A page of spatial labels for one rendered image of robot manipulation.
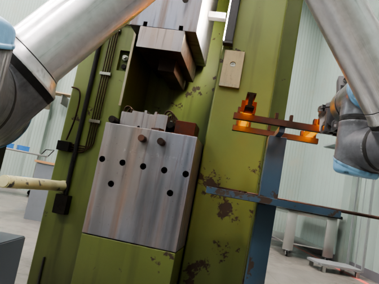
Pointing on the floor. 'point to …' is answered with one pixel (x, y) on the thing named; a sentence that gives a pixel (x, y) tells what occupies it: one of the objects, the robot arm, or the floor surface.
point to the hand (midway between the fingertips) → (328, 117)
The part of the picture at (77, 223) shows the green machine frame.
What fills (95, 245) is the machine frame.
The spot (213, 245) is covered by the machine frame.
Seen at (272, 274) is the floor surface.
